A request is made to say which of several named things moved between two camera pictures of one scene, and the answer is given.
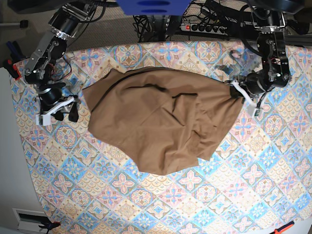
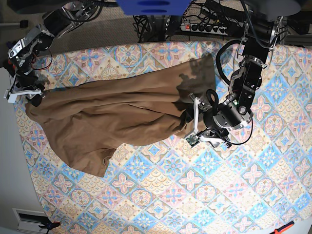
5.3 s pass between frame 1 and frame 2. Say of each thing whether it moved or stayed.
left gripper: moved
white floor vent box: stayed
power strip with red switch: stayed
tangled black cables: stayed
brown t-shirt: moved
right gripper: moved
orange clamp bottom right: stayed
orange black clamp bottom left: stayed
